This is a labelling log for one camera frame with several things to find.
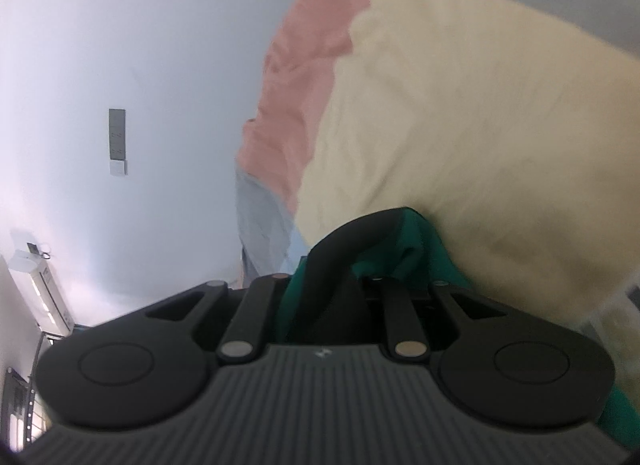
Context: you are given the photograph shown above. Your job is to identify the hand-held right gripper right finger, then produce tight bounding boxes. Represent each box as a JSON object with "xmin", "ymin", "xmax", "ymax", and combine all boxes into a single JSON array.
[{"xmin": 367, "ymin": 275, "xmax": 506, "ymax": 365}]

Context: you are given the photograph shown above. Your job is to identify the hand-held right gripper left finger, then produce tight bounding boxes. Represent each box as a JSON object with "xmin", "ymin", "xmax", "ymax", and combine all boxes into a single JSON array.
[{"xmin": 145, "ymin": 274, "xmax": 291, "ymax": 365}]

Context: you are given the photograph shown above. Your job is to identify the green sweatshirt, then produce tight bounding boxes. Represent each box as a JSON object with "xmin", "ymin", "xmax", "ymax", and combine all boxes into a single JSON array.
[{"xmin": 277, "ymin": 206, "xmax": 640, "ymax": 452}]

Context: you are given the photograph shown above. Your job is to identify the white air conditioner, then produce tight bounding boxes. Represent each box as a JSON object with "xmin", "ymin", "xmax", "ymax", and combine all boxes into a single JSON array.
[{"xmin": 7, "ymin": 229, "xmax": 75, "ymax": 335}]

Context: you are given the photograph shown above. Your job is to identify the black metal rack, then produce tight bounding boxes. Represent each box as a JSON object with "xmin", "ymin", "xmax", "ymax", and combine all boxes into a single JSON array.
[{"xmin": 0, "ymin": 329, "xmax": 53, "ymax": 452}]

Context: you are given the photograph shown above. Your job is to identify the grey and white switch panel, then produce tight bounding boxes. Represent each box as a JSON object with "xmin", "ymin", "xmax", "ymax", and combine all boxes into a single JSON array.
[{"xmin": 108, "ymin": 108, "xmax": 129, "ymax": 177}]

